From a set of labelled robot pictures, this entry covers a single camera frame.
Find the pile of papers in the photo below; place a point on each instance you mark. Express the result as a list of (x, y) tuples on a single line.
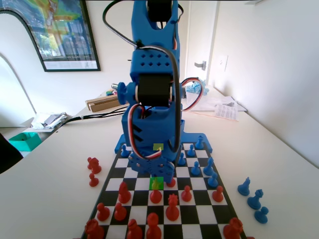
[(48, 120)]

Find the captured blue chess pieces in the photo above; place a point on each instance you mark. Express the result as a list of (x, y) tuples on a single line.
[(255, 200)]

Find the red chess pawn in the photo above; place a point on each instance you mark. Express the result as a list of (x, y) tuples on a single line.
[(186, 194), (120, 212), (103, 213), (155, 197), (93, 181), (156, 183), (172, 183)]

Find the printed paper sheet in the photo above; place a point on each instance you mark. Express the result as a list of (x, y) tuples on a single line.
[(226, 112)]

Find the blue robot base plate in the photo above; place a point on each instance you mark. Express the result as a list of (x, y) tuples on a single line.
[(189, 137)]

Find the red chess queen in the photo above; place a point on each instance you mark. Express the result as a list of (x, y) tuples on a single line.
[(172, 210)]

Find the white door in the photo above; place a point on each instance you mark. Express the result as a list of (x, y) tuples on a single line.
[(199, 37)]

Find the blue and white cloth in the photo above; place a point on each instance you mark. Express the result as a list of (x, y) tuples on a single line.
[(193, 89)]

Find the red chess rook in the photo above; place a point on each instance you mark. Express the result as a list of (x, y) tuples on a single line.
[(94, 230), (233, 229)]

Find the clear plastic bag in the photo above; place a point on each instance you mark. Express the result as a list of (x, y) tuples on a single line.
[(209, 102)]

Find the blue chess rook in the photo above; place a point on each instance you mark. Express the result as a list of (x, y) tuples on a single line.
[(199, 143)]

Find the red chess knight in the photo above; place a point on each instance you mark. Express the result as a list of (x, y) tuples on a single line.
[(94, 166)]

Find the colourful small blocks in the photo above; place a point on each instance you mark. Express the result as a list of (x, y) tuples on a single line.
[(109, 93)]

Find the blue chess bishop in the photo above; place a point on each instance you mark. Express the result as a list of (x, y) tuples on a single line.
[(208, 168)]

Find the white arched panel black edge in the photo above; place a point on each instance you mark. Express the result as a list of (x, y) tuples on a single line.
[(10, 30)]

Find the green plastic bin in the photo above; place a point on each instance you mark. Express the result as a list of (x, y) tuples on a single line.
[(25, 144)]

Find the blue chess pawn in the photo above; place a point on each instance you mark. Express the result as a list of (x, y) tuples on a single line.
[(195, 170), (190, 151), (261, 216), (123, 152), (213, 181), (182, 160)]

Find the black and white chessboard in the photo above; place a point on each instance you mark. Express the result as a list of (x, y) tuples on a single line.
[(199, 214)]

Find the blue gripper with gears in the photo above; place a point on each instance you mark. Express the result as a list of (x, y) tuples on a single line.
[(149, 166)]

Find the black framed poster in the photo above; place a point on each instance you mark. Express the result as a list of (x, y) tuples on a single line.
[(67, 32)]

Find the metal flashlight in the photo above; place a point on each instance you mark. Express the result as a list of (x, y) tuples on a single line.
[(114, 86)]

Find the long cardboard box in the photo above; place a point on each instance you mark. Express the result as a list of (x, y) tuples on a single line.
[(99, 104)]

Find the black chair back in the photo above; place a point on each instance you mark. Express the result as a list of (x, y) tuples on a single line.
[(7, 156)]

